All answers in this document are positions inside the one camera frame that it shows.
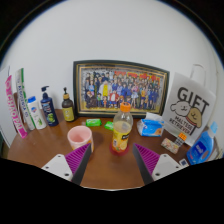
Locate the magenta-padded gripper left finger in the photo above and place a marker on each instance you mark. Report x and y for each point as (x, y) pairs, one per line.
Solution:
(60, 165)

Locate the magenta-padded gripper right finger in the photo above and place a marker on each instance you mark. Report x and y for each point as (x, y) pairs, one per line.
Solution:
(163, 165)

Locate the brown yellow pump bottle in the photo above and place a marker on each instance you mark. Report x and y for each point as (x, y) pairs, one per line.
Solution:
(68, 110)

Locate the white printed tote bag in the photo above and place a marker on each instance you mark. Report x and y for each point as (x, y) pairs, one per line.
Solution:
(190, 106)

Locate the pink ceramic mug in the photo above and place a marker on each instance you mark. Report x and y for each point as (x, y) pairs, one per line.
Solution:
(80, 137)

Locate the blue tissue pack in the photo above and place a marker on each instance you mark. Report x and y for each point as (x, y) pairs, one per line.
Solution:
(151, 126)

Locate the blue detergent bottle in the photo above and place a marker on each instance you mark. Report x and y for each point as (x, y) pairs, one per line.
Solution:
(200, 148)

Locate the dark blue pump bottle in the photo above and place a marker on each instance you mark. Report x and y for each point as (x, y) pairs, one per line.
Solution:
(49, 110)

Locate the white bottle blue cap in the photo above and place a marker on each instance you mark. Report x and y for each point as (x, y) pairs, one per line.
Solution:
(36, 115)

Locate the black framed group picture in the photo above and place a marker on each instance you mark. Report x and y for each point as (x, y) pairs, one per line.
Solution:
(120, 86)

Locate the long green white box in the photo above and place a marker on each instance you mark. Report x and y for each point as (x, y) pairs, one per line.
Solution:
(24, 96)

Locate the long pink box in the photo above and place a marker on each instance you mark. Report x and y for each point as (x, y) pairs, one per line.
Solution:
(15, 106)

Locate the colourful puzzle cube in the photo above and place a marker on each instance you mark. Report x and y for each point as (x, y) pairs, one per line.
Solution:
(181, 139)

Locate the orange juice bottle orange cap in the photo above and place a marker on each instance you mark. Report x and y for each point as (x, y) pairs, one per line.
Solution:
(121, 131)

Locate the small snack packet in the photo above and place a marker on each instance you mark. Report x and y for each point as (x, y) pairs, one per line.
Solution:
(170, 146)

